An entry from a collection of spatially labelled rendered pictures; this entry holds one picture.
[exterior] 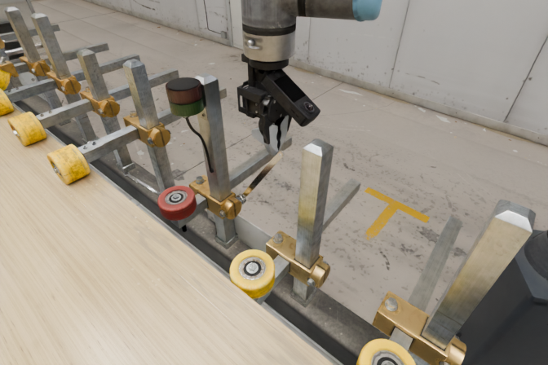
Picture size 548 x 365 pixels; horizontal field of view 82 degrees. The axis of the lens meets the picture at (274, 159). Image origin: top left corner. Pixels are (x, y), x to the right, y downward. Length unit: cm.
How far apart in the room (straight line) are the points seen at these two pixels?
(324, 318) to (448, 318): 30
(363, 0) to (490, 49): 257
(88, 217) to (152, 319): 29
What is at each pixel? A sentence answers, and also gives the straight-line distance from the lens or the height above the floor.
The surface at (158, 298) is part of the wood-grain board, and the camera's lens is 59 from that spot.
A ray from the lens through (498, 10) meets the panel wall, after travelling 299.
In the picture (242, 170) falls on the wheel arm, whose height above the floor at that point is 86.
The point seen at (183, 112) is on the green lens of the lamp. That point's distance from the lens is 57.
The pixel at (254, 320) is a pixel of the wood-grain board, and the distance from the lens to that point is 55.
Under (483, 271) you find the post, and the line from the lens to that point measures 48.
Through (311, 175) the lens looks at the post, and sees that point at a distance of 50.
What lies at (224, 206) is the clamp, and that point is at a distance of 75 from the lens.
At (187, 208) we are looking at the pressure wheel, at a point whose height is 90.
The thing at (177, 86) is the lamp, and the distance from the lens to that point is 57.
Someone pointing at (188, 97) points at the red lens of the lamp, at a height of 116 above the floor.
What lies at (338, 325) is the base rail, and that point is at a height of 70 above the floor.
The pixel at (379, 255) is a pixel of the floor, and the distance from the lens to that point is 181.
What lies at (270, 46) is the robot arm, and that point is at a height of 123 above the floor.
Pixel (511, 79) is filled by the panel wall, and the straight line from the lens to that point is 307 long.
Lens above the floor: 139
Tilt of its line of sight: 37 degrees down
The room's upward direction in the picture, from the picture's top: straight up
